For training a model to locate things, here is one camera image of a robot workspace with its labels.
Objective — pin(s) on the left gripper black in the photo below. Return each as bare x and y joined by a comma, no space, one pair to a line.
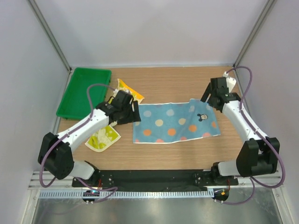
133,116

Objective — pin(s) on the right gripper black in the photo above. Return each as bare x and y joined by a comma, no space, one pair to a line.
208,92

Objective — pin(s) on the blue polka dot towel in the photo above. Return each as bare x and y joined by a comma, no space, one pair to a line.
175,122

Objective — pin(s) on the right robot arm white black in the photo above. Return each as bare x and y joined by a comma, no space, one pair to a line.
258,153

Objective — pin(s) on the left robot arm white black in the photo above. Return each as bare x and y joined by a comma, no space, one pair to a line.
56,153

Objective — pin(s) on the yellow green patterned towel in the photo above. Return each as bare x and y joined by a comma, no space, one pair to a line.
107,136

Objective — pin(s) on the green plastic tray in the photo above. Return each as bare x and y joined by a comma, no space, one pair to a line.
74,103

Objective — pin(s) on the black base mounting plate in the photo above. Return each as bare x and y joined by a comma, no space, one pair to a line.
160,180

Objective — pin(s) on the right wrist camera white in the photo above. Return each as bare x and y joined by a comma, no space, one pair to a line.
231,82

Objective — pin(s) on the white slotted cable duct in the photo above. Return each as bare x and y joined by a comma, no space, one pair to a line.
90,194

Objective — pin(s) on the right aluminium frame post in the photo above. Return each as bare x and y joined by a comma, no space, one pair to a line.
266,10

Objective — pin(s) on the aluminium frame post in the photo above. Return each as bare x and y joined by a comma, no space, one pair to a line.
266,10
40,17

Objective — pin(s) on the left aluminium frame post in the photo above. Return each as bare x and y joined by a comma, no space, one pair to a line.
40,17

